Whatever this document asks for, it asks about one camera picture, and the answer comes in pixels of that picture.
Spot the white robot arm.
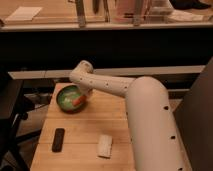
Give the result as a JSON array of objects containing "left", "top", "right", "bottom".
[{"left": 69, "top": 60, "right": 186, "bottom": 171}]

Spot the white paper sheet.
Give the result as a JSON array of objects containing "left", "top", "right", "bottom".
[{"left": 6, "top": 6, "right": 42, "bottom": 21}]

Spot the white folded cloth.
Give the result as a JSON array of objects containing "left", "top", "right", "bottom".
[{"left": 97, "top": 135, "right": 113, "bottom": 158}]

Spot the black office chair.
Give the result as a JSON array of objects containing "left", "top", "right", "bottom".
[{"left": 0, "top": 71, "right": 41, "bottom": 171}]

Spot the black remote control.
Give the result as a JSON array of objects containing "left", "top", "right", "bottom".
[{"left": 52, "top": 128, "right": 65, "bottom": 152}]

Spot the dark panel at right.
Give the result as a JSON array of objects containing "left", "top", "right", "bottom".
[{"left": 174, "top": 57, "right": 213, "bottom": 171}]

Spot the green ceramic bowl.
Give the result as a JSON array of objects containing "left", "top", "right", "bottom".
[{"left": 56, "top": 85, "right": 87, "bottom": 112}]

